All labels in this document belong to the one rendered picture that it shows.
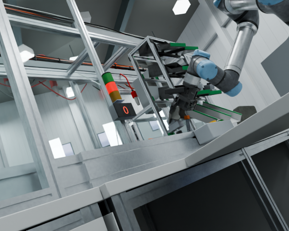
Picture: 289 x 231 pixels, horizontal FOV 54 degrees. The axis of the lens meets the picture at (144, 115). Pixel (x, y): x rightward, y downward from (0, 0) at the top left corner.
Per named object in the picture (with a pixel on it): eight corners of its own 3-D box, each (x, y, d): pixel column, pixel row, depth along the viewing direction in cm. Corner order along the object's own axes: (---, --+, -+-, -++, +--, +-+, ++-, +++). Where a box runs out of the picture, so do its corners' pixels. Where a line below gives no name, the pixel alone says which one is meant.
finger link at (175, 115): (173, 127, 131) (182, 109, 130) (164, 121, 134) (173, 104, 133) (176, 128, 134) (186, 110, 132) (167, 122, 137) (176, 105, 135)
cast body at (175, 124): (184, 125, 136) (178, 112, 138) (180, 126, 133) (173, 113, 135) (172, 133, 141) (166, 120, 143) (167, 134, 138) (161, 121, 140)
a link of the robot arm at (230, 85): (253, 21, 144) (225, 101, 127) (237, 8, 141) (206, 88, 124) (271, 9, 134) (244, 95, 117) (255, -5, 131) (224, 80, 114)
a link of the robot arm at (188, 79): (183, 71, 128) (192, 72, 135) (179, 80, 130) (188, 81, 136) (196, 77, 124) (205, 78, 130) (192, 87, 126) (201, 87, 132)
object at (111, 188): (291, 129, 173) (288, 125, 174) (109, 196, 58) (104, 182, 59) (140, 198, 256) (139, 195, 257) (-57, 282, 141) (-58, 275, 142)
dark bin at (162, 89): (210, 93, 160) (208, 80, 160) (195, 95, 152) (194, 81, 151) (174, 97, 182) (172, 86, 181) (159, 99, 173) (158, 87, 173)
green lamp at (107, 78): (116, 81, 138) (113, 73, 139) (109, 80, 134) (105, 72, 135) (110, 86, 141) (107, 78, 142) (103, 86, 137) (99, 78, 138)
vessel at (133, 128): (153, 151, 233) (136, 110, 243) (142, 153, 222) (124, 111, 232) (142, 157, 241) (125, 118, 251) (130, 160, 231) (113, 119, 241)
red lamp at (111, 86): (120, 90, 137) (116, 81, 138) (113, 90, 133) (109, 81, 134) (114, 95, 140) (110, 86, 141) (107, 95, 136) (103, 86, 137)
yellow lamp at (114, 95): (124, 99, 135) (120, 90, 137) (117, 99, 132) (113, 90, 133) (118, 104, 138) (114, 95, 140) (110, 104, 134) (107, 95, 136)
